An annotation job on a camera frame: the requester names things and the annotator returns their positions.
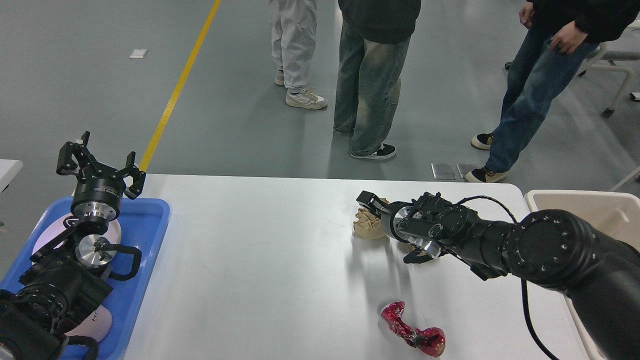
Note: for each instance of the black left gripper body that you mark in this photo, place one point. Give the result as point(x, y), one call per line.
point(97, 196)

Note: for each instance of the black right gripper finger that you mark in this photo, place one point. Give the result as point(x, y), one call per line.
point(373, 203)
point(417, 256)

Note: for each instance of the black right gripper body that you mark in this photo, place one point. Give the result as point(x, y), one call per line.
point(392, 215)

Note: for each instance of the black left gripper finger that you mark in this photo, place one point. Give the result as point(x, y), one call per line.
point(130, 180)
point(75, 159)

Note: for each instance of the brown paper ball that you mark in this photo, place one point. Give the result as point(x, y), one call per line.
point(410, 249)
point(367, 226)

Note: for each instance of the pink plate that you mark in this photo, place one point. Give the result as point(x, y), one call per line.
point(50, 235)

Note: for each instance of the pink mug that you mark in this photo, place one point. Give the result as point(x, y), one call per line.
point(97, 325)

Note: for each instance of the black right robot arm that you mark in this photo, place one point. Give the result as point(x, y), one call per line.
point(551, 248)

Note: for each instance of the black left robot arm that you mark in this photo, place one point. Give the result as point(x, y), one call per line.
point(67, 280)

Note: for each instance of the white side table corner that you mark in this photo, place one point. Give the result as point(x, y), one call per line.
point(9, 168)

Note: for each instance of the metal floor plates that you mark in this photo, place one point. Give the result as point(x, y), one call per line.
point(452, 171)

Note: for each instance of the crumpled red foil wrapper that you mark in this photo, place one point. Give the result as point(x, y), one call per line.
point(430, 341)

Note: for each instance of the white paper scrap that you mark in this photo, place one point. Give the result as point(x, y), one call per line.
point(138, 53)

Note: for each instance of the person in faded jeans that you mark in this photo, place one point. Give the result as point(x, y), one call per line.
point(373, 47)

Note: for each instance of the person in white trousers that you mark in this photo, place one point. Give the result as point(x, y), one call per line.
point(293, 41)

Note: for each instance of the beige plastic bin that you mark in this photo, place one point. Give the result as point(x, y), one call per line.
point(614, 214)

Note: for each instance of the person in blue jeans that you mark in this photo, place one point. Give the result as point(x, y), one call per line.
point(560, 35)

